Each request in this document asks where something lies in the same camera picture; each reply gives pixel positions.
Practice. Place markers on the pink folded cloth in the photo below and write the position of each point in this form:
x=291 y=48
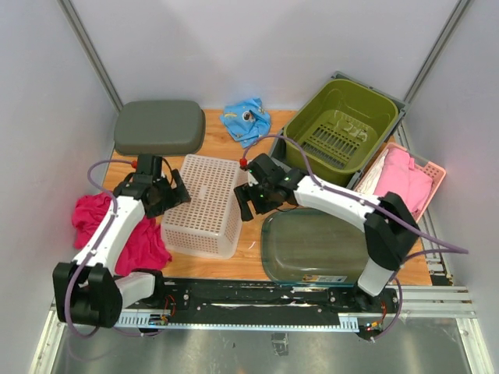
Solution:
x=396 y=172

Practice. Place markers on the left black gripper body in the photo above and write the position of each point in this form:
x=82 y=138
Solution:
x=161 y=205

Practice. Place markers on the translucent blue plastic tub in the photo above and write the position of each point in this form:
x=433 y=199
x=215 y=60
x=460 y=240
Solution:
x=307 y=246

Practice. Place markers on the blue patterned cloth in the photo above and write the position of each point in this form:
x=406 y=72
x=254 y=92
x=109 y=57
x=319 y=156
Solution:
x=246 y=121

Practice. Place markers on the dark grey plastic tray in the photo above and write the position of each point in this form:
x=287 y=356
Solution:
x=160 y=127

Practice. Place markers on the pink plastic basket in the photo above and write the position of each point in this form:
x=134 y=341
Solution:
x=431 y=169

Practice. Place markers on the magenta cloth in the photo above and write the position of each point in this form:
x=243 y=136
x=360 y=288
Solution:
x=144 y=248

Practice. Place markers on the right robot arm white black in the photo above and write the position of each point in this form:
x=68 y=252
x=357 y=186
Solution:
x=389 y=228

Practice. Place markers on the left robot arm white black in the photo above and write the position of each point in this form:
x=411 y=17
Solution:
x=87 y=292

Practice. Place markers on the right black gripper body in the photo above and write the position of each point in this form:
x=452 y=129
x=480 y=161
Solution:
x=264 y=202

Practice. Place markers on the olive green plastic basin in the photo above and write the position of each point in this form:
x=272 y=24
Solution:
x=339 y=129

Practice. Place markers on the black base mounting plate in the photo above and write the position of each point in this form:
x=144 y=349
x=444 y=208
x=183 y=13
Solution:
x=258 y=305

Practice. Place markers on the aluminium frame rail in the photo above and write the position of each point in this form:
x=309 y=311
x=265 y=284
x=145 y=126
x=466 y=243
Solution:
x=414 y=301

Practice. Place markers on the white perforated plastic basket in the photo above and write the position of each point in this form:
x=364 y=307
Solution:
x=209 y=225

